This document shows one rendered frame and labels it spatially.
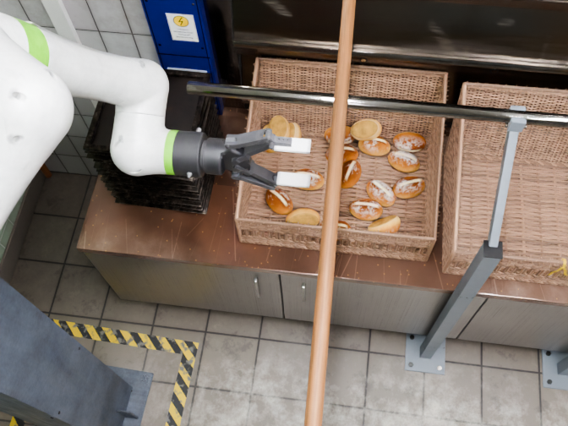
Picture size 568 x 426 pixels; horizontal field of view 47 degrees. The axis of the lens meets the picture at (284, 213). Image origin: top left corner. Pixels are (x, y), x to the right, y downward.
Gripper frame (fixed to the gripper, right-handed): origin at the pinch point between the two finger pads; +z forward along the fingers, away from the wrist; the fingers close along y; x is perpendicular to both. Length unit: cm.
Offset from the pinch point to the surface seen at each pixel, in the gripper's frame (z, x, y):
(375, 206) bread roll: 18, -21, 56
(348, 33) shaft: 6.2, -33.9, -1.2
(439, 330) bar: 42, 5, 84
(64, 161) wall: -104, -56, 110
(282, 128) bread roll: -11, -42, 51
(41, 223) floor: -110, -32, 120
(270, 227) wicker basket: -10, -8, 49
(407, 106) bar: 20.3, -18.0, 2.3
